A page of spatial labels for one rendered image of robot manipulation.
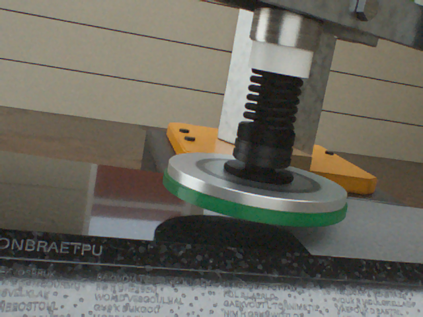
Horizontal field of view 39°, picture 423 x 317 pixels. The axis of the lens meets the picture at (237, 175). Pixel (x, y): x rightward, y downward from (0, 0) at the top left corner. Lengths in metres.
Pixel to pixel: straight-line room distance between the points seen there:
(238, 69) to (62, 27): 5.26
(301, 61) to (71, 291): 0.34
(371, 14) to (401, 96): 7.41
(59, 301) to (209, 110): 6.55
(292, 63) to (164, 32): 6.23
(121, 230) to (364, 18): 0.34
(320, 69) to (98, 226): 1.06
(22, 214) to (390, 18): 0.46
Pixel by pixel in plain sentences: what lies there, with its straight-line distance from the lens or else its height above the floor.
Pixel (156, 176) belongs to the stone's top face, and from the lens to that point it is 0.85.
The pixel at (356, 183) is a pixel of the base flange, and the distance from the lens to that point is 1.45.
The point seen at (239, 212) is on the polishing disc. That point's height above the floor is 0.86.
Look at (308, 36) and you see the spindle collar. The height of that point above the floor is 1.05.
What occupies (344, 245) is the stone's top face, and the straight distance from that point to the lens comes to 0.70.
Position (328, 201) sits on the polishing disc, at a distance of 0.64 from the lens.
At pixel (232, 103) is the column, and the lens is 1.58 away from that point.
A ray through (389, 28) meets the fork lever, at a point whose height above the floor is 1.08.
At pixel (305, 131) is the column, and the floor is 0.85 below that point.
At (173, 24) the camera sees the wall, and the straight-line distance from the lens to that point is 6.88.
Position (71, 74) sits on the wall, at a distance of 6.78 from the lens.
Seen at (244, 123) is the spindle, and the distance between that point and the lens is 0.68.
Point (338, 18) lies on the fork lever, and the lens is 0.66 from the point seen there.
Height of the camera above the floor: 1.02
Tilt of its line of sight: 12 degrees down
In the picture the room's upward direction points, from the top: 11 degrees clockwise
